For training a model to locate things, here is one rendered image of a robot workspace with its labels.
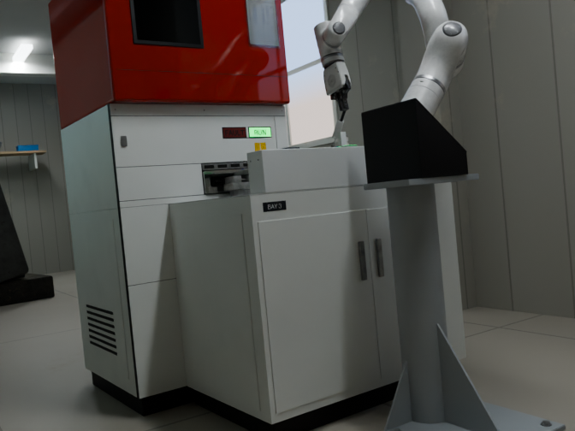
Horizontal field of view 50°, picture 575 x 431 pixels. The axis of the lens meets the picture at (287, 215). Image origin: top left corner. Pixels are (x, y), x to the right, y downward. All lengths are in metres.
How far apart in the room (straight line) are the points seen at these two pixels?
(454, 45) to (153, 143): 1.19
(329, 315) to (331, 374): 0.20
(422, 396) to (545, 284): 1.78
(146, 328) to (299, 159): 0.92
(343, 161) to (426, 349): 0.70
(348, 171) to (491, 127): 1.84
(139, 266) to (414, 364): 1.10
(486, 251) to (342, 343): 1.97
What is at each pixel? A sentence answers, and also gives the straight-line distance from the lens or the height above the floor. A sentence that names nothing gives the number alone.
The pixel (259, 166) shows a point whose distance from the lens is 1.99.
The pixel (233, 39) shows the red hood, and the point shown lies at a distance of 2.70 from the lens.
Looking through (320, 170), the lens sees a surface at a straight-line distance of 2.11.
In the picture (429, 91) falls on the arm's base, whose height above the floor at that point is 1.11.
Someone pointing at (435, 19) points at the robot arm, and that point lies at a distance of 2.38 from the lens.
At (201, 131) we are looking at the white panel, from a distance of 2.59.
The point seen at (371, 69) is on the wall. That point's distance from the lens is 4.69.
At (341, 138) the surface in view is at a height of 1.02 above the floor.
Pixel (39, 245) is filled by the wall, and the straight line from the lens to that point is 10.09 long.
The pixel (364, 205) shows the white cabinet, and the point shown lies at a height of 0.74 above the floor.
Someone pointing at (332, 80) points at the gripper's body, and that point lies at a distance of 2.28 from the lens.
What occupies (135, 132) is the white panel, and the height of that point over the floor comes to 1.11.
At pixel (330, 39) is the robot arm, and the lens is 2.27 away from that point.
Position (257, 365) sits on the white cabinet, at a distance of 2.06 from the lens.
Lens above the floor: 0.79
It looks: 2 degrees down
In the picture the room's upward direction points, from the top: 5 degrees counter-clockwise
